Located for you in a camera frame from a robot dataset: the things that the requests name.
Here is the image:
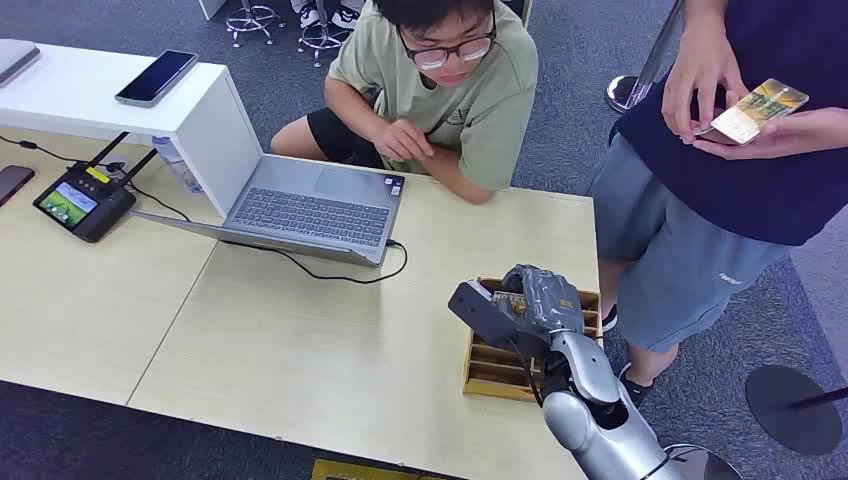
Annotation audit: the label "standing person's left hand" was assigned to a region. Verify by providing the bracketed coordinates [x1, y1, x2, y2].
[682, 109, 819, 162]

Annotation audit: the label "standing person's right hand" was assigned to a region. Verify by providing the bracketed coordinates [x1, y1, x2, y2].
[661, 26, 750, 144]

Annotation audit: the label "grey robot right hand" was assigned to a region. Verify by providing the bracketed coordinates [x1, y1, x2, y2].
[502, 264, 587, 347]

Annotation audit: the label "stack of printed cards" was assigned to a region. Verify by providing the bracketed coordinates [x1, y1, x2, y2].
[695, 78, 810, 147]

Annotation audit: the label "standing person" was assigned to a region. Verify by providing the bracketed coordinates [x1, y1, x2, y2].
[586, 0, 848, 407]

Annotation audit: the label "wooden slotted card tray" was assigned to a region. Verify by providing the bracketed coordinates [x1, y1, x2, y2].
[462, 276, 603, 404]

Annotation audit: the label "seated person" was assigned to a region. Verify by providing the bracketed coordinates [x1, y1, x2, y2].
[270, 0, 540, 206]

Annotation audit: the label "background person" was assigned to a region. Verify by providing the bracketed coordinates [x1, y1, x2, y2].
[291, 0, 362, 31]

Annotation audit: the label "grey open laptop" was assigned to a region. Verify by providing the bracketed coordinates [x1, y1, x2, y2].
[130, 154, 407, 268]

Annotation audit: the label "yellow floor marker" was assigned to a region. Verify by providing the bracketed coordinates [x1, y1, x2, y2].
[311, 458, 439, 480]

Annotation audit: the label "black round stanchion base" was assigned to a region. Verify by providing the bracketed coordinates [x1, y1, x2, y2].
[745, 364, 848, 457]

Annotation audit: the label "black rimmed glasses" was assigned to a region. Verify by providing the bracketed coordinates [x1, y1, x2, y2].
[396, 6, 498, 72]

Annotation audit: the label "chrome stool base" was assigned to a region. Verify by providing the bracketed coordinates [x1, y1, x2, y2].
[296, 0, 352, 69]
[225, 0, 287, 49]

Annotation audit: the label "clear plastic water bottle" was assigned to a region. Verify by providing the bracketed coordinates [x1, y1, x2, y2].
[151, 135, 204, 195]

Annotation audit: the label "black smartphone with silver edge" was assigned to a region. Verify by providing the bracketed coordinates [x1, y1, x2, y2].
[114, 49, 200, 109]

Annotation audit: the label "black controller with screen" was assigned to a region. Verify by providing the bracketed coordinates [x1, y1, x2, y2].
[33, 131, 159, 244]

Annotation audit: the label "white desk shelf riser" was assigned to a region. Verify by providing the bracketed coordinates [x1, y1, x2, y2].
[0, 42, 264, 220]

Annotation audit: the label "dark brown smartphone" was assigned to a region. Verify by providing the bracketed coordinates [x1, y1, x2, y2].
[0, 165, 36, 209]

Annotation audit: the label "grey closed tablet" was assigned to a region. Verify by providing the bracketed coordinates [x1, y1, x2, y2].
[0, 38, 42, 89]

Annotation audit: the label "dark grey wrist camera box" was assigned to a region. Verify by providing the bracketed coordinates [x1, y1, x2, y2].
[447, 278, 551, 362]

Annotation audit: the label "chrome stanchion post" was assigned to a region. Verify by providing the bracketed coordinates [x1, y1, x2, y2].
[604, 0, 687, 115]

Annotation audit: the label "black laptop power cable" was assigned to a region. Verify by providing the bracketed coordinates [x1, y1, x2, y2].
[122, 182, 409, 286]

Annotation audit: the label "thin black cable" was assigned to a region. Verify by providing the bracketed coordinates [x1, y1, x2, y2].
[0, 135, 84, 166]

